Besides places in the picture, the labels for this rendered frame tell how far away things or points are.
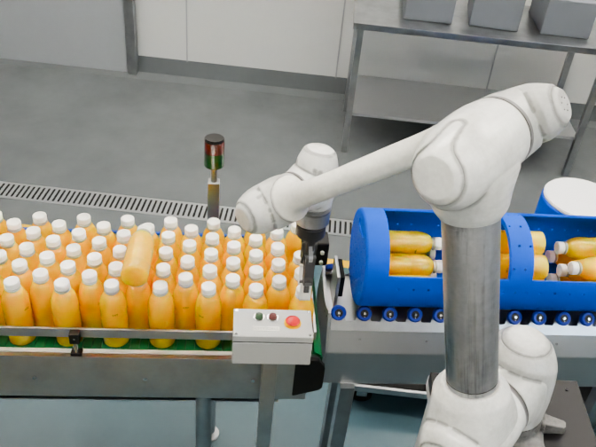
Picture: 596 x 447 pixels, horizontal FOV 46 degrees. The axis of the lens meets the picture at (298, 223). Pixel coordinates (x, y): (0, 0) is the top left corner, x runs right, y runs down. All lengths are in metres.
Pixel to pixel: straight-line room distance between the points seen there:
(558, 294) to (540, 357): 0.57
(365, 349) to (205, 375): 0.47
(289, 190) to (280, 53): 3.97
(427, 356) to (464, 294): 0.92
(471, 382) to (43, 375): 1.20
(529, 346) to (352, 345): 0.68
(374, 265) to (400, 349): 0.33
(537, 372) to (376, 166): 0.54
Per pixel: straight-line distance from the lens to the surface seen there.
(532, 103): 1.22
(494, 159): 1.10
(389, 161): 1.41
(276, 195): 1.49
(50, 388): 2.11
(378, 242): 1.90
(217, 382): 2.03
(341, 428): 2.44
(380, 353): 2.11
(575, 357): 2.31
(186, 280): 1.88
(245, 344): 1.76
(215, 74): 5.53
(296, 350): 1.78
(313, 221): 1.68
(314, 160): 1.59
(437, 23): 4.52
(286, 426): 2.96
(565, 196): 2.66
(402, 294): 1.95
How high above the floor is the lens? 2.33
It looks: 36 degrees down
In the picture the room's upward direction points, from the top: 6 degrees clockwise
